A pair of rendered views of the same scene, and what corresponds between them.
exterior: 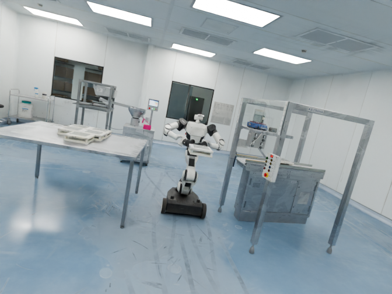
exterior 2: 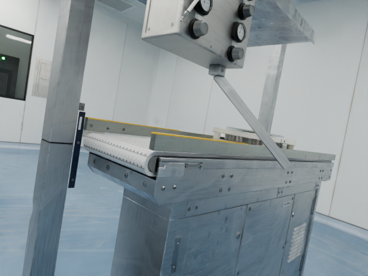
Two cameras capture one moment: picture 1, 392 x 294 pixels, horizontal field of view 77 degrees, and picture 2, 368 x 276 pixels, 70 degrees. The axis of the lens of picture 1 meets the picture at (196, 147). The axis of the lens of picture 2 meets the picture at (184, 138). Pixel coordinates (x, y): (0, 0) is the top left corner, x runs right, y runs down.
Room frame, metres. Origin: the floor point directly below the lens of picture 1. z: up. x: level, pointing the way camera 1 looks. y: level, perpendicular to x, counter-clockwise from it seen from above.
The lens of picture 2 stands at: (2.71, -0.48, 0.92)
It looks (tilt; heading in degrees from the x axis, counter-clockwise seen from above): 3 degrees down; 331
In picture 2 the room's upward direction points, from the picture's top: 10 degrees clockwise
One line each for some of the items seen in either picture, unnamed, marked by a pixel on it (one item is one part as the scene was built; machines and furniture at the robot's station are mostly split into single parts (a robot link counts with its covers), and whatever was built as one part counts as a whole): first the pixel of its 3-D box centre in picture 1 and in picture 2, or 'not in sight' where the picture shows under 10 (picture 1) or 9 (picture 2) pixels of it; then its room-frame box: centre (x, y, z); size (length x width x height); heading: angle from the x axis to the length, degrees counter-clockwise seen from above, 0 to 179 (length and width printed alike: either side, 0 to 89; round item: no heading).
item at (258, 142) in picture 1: (256, 139); (204, 8); (3.21, -0.75, 1.17); 0.22 x 0.11 x 0.20; 108
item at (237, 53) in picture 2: not in sight; (236, 51); (3.17, -0.82, 1.09); 0.03 x 0.03 x 0.04; 18
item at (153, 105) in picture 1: (151, 113); not in sight; (5.42, 1.09, 1.07); 0.23 x 0.10 x 0.62; 103
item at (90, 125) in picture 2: (276, 160); (227, 141); (3.63, -1.21, 0.88); 1.32 x 0.02 x 0.03; 108
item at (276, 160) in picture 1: (271, 167); not in sight; (2.46, -0.79, 1.00); 0.17 x 0.06 x 0.26; 18
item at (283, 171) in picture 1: (280, 168); (253, 165); (3.51, -1.26, 0.80); 1.30 x 0.29 x 0.10; 108
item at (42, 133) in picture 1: (80, 137); not in sight; (2.93, 1.39, 0.80); 1.50 x 1.10 x 0.04; 97
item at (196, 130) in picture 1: (195, 132); not in sight; (3.41, 0.05, 1.08); 0.34 x 0.30 x 0.36; 99
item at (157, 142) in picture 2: (287, 165); (288, 153); (3.38, -1.29, 0.88); 1.32 x 0.02 x 0.03; 108
